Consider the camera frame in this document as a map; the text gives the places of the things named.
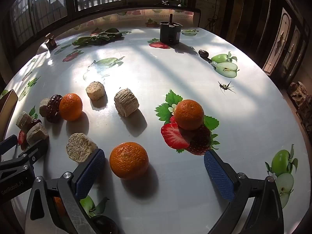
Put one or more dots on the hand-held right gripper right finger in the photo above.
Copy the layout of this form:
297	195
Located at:
219	178

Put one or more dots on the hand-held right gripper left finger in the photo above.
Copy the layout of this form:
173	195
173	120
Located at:
90	175

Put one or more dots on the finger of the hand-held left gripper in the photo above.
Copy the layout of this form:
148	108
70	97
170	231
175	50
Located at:
39	147
8	144

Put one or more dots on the beige cake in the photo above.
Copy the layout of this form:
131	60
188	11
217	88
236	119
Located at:
43	107
23	120

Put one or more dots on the speckled cake piece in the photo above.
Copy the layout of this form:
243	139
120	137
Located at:
80	147

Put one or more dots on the shallow cardboard box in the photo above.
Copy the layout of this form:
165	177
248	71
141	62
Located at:
7	107

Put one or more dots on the wrinkled red date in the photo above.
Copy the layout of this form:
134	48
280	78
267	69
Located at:
54	108
34	122

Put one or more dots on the beige cake behind dates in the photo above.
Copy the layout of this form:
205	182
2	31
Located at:
43	107

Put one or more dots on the small dark glass jar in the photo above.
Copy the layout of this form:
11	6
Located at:
50	42

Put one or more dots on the tan lumpy object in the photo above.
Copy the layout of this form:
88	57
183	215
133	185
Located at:
297	92

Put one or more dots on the fruit-print tablecloth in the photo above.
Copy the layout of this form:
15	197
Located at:
158	78

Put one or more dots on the bunch of leafy greens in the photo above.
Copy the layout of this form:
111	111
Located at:
100	37

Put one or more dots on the small dark date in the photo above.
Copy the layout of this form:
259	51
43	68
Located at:
203	53

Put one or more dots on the wooden stained-glass door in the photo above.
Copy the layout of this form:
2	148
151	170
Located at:
285	41

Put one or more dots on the black cylindrical container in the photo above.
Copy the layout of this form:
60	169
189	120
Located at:
170	33

